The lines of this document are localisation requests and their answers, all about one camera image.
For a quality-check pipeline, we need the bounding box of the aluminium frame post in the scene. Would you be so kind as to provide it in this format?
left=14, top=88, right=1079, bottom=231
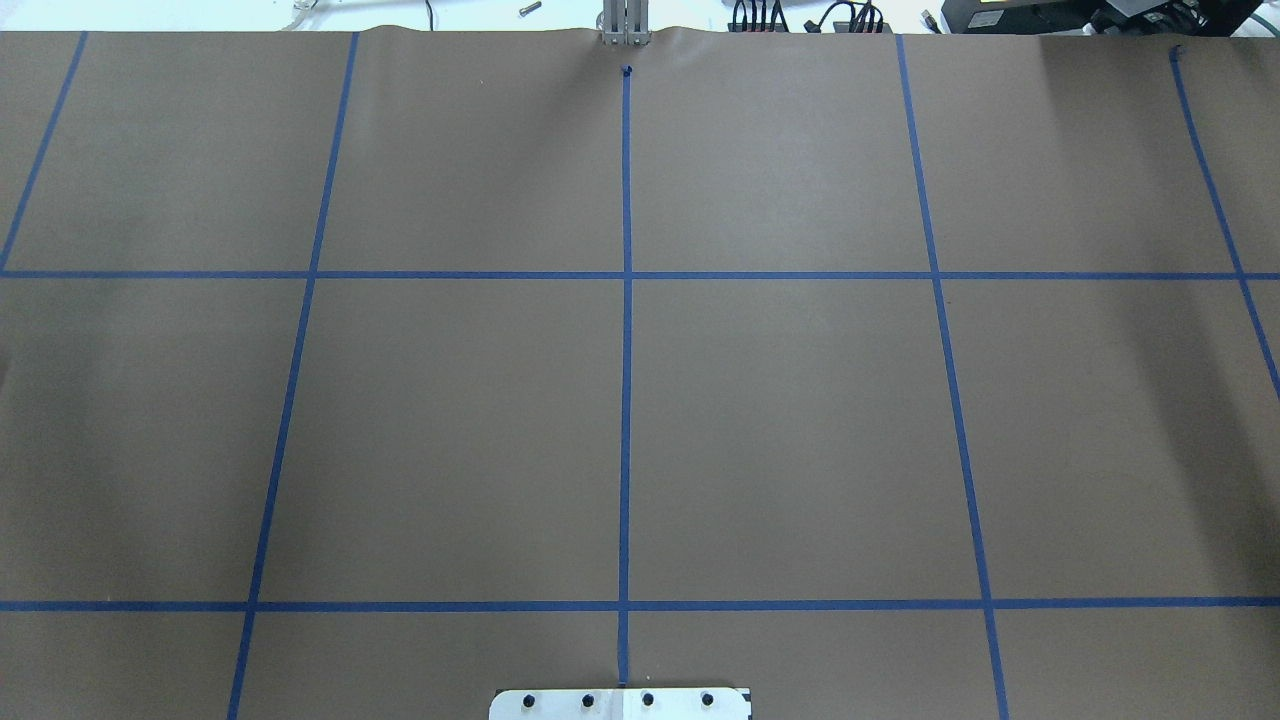
left=596, top=0, right=652, bottom=47

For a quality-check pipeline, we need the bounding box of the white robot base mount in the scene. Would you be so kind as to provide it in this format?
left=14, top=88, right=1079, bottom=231
left=488, top=687, right=754, bottom=719

